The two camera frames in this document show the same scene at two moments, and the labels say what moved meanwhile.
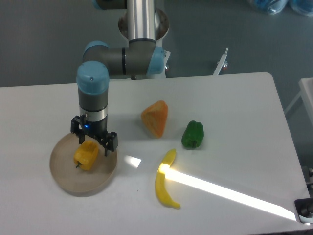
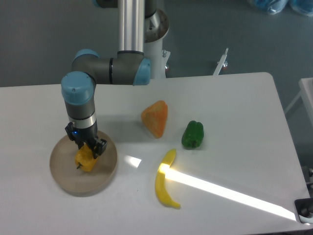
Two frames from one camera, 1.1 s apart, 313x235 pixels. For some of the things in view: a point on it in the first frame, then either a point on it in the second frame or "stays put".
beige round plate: (74, 181) stays put
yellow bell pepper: (85, 155) stays put
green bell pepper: (193, 134) stays put
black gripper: (96, 122) -> (88, 135)
